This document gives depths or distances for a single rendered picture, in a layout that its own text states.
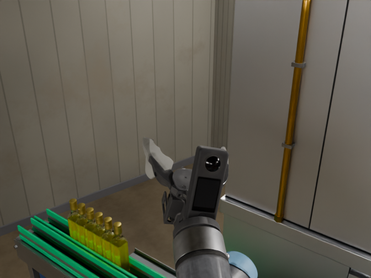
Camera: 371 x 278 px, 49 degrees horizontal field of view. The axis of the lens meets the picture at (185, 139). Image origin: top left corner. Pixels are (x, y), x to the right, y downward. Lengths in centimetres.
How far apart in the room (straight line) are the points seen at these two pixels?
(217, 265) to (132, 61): 319
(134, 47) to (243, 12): 247
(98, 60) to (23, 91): 65
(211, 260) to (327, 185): 79
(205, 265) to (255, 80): 81
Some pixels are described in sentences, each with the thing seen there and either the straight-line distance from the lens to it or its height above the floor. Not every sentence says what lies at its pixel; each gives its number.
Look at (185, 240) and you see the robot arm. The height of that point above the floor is 187.
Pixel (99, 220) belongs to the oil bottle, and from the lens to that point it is 184.
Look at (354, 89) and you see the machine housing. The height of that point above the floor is 189.
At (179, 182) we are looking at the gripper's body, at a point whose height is 190.
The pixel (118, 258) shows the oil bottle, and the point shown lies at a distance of 184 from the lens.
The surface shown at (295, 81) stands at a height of 188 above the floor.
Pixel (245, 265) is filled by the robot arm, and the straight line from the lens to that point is 72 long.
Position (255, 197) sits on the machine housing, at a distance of 143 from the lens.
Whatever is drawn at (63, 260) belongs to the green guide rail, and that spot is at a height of 94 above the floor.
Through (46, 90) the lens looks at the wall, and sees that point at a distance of 339.
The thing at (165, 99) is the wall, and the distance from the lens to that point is 397.
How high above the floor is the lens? 225
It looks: 27 degrees down
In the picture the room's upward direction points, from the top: straight up
